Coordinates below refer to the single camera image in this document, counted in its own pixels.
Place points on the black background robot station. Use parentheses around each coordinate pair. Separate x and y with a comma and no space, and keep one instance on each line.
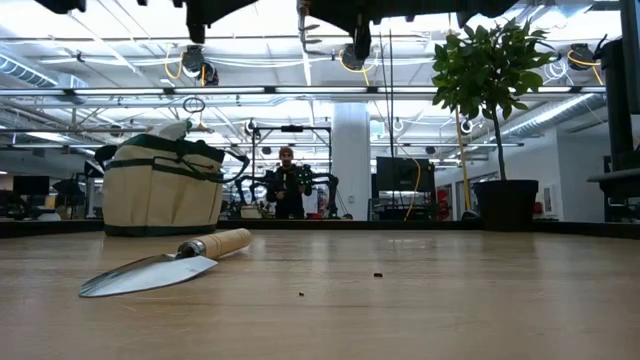
(325,182)

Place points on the grey desk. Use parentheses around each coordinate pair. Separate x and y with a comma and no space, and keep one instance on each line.
(615,182)

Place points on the green leafy plant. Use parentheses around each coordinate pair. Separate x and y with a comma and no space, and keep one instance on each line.
(480,65)

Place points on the beige green gardening bag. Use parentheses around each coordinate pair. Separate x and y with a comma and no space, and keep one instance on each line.
(160,195)

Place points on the black wall screen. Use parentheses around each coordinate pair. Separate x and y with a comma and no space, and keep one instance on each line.
(402,175)

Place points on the black aluminium table frame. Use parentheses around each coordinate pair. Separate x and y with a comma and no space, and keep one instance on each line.
(300,225)

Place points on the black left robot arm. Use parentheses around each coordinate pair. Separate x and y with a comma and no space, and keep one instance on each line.
(60,5)

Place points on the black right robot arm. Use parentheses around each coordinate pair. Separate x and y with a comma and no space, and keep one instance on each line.
(480,7)

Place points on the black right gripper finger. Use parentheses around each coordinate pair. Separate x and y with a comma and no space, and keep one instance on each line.
(337,10)

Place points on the black plant pot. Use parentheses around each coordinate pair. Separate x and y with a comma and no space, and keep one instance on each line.
(505,205)

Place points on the black background monitor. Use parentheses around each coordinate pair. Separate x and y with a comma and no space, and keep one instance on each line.
(30,185)

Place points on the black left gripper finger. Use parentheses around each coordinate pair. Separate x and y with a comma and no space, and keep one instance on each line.
(220,7)

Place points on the person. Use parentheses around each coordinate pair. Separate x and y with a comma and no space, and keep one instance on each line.
(289,195)

